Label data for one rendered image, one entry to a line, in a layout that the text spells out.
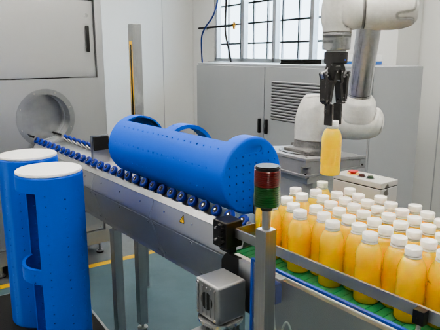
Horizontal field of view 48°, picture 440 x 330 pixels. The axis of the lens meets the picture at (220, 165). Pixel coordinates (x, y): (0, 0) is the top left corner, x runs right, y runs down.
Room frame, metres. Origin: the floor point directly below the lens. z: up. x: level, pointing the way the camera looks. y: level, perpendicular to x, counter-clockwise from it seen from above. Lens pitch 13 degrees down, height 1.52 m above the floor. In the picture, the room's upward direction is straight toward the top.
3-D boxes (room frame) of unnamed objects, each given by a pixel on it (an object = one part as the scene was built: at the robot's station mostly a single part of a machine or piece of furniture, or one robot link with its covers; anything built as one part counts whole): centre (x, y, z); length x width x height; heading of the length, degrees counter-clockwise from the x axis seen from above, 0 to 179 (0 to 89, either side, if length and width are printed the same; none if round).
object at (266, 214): (1.16, -0.11, 1.18); 0.06 x 0.06 x 0.16
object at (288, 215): (1.43, -0.22, 0.98); 0.07 x 0.07 x 0.17
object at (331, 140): (1.62, -0.37, 1.21); 0.07 x 0.07 x 0.17
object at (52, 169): (2.10, 0.75, 1.03); 0.28 x 0.28 x 0.01
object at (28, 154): (2.43, 0.96, 1.03); 0.28 x 0.28 x 0.01
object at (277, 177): (1.16, -0.11, 1.23); 0.06 x 0.06 x 0.04
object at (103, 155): (2.72, 0.67, 1.00); 0.10 x 0.04 x 0.15; 128
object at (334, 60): (1.62, -0.37, 1.48); 0.08 x 0.07 x 0.09; 128
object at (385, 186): (1.70, -0.51, 1.05); 0.20 x 0.10 x 0.10; 38
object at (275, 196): (1.16, -0.11, 1.18); 0.06 x 0.06 x 0.05
